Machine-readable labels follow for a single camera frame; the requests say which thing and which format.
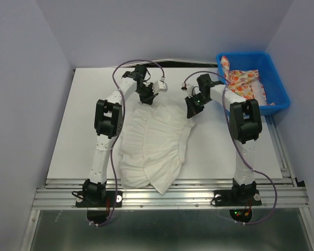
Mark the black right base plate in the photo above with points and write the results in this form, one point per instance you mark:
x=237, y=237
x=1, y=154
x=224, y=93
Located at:
x=226, y=198

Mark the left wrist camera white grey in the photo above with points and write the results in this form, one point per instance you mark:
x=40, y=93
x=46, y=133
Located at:
x=159, y=86

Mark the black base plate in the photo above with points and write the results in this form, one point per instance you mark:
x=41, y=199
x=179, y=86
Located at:
x=226, y=198
x=112, y=199

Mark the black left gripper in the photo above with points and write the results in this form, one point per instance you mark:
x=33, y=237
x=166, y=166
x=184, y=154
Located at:
x=148, y=99

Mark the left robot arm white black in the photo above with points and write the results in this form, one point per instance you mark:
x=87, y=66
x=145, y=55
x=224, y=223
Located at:
x=108, y=123

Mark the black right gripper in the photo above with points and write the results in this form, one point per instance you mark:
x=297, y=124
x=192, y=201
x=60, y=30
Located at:
x=192, y=110

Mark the white ruffled skirt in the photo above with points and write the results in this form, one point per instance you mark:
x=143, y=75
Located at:
x=153, y=145

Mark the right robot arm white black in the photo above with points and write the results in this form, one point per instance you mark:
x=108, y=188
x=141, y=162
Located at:
x=244, y=124

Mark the orange floral patterned skirt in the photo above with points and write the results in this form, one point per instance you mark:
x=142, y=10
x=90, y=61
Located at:
x=244, y=83

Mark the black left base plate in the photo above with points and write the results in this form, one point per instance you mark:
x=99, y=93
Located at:
x=112, y=199

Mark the aluminium rail frame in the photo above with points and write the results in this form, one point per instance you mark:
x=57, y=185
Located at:
x=182, y=219

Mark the blue plastic bin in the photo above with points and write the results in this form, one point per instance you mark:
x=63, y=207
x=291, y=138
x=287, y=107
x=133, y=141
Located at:
x=269, y=77

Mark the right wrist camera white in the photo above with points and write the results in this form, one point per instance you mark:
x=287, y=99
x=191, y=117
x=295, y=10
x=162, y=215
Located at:
x=189, y=88

